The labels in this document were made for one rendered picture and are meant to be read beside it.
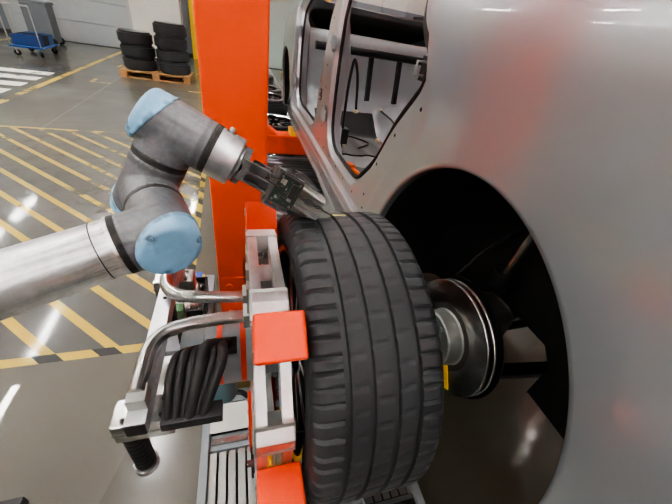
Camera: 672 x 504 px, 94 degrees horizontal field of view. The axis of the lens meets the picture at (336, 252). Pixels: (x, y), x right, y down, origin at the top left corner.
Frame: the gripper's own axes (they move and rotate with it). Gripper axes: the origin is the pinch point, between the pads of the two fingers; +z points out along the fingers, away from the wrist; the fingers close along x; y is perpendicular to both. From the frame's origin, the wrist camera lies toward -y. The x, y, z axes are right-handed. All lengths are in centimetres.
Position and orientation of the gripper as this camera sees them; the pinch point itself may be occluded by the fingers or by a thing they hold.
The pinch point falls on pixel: (325, 211)
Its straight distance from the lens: 68.0
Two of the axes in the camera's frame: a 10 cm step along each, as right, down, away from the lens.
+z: 8.1, 4.1, 4.2
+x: 5.2, -8.3, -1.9
